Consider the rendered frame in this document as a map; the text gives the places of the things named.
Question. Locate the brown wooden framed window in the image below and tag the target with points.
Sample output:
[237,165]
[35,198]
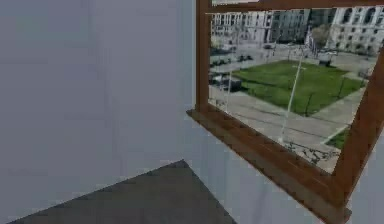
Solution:
[203,66]

